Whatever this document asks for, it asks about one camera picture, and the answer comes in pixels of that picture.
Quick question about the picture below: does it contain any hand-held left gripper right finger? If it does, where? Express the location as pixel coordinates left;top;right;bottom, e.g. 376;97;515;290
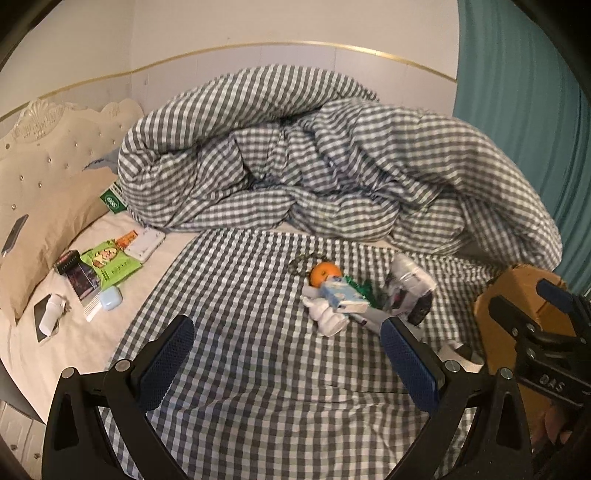
379;316;534;480

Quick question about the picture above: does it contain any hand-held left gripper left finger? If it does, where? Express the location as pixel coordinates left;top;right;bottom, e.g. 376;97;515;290
42;315;195;480

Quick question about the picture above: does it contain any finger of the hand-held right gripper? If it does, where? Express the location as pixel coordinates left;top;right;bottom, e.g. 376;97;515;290
488;295;548;354
536;278;591;342

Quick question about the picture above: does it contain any brown cardboard box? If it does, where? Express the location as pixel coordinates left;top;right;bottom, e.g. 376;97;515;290
472;264;583;370

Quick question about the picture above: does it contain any black and white packet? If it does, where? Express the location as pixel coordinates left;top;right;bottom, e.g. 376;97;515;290
406;291;435;326

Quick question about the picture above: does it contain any white plastic bag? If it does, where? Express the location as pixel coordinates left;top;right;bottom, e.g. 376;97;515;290
385;254;437;319

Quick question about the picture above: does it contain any green candy wrapper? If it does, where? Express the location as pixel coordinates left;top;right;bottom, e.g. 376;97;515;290
344;275;374;301

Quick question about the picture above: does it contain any blue and white milk carton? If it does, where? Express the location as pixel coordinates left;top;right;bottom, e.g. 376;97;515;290
318;277;371;313

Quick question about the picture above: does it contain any white plush toy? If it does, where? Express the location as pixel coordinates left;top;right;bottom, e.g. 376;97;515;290
301;286;354;335

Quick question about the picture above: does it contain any orange tangerine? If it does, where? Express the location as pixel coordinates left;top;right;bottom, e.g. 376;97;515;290
309;262;341;288

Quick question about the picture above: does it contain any person's right hand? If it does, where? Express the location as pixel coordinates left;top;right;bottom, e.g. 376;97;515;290
531;406;575;450

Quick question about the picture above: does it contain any light blue earbuds case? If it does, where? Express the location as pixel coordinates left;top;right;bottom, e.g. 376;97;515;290
99;285;123;311

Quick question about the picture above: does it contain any white mattress cover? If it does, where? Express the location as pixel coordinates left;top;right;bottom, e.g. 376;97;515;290
0;215;199;418

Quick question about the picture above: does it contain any green snack packet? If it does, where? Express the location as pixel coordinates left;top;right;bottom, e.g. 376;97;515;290
82;240;143;291

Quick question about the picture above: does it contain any dark glossy packet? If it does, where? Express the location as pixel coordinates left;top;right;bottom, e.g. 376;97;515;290
66;263;100;303

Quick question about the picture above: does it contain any white flat pouch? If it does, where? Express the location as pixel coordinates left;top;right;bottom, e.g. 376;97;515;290
124;227;166;263

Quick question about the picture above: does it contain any white small bottle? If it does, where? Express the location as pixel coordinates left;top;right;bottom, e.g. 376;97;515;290
39;294;63;334

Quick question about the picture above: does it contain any dark flat tablet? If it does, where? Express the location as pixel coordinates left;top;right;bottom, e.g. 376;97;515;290
33;295;61;343

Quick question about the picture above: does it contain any black small box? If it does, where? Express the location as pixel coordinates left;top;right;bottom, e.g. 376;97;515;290
53;250;81;275

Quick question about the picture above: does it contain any green and white packet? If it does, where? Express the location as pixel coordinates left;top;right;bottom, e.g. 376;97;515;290
99;181;127;214

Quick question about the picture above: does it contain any beige pillow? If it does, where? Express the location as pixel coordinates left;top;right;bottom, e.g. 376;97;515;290
0;159;122;324

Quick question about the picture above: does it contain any teal curtain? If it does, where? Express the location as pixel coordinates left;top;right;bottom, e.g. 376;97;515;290
451;0;591;296

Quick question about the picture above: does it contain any grey smartphone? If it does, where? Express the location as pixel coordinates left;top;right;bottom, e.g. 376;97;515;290
1;213;29;257

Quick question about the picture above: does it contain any grey checked duvet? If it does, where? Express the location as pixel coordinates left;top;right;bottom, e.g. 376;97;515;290
116;65;563;272

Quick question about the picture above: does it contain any cream tufted headboard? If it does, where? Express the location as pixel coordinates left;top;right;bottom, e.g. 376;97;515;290
0;98;145;185

